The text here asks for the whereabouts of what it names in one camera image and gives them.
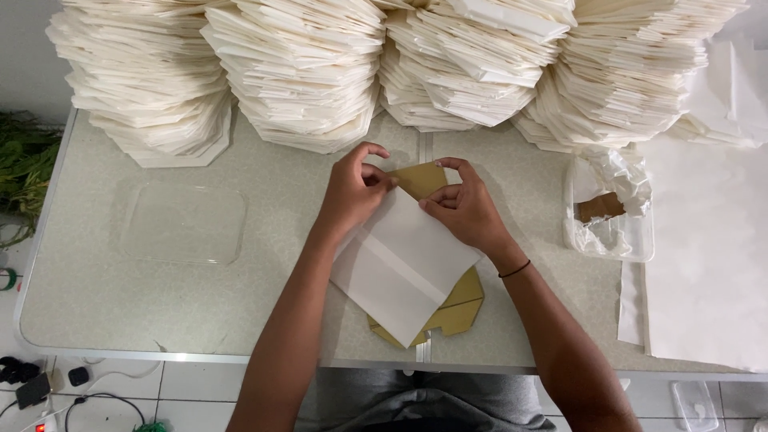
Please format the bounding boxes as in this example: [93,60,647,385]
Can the brown cardboard scrap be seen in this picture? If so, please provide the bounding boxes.
[574,191,626,224]

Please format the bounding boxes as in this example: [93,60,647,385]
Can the black phone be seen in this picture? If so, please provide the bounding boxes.
[15,372,52,411]

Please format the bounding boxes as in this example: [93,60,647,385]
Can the person's right hand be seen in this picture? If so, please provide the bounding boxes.
[418,157,517,259]

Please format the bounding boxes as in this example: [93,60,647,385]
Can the black cable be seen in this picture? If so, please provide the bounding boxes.
[64,392,147,432]

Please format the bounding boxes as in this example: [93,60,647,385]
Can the white cable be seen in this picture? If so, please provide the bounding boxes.
[80,356,164,386]

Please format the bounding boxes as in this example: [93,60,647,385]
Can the green leafy plant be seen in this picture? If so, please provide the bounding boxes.
[0,110,64,250]

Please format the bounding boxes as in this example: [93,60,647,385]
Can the black wrist band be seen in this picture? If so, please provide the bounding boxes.
[498,259,532,279]

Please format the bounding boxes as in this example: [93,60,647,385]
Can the loose heap of white paper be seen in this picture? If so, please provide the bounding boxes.
[667,0,768,150]

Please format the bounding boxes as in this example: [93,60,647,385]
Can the gold cardboard template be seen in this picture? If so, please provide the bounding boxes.
[367,162,486,350]

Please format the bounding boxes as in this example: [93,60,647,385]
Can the clear plastic tray lid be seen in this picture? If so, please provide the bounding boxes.
[118,181,249,266]

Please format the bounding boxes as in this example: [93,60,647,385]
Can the small clear plastic box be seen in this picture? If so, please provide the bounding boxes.
[670,380,720,432]

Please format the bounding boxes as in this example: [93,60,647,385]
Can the person's left hand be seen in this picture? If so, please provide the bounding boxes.
[316,142,400,241]

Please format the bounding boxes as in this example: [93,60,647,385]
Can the stack of folded white papers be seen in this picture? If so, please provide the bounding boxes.
[46,0,236,169]
[201,0,388,155]
[510,0,751,154]
[378,0,578,133]

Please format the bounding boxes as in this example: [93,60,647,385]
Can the crumpled clear plastic wrap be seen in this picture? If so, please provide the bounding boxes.
[577,147,654,242]

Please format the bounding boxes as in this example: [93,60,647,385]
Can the white power strip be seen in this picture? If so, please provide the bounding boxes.
[23,410,59,432]

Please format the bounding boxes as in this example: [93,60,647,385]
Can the black plug bundle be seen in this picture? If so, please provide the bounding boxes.
[0,356,42,385]

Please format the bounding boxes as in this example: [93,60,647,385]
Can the person's grey shorts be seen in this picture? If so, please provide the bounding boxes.
[293,366,559,432]

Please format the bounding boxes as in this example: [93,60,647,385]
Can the white paper sheet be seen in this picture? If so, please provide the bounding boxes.
[329,185,484,349]

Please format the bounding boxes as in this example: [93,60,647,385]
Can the pile of large white sheets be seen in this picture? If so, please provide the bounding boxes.
[617,135,768,373]

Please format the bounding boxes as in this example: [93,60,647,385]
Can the clear plastic container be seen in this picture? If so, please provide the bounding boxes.
[563,150,656,264]

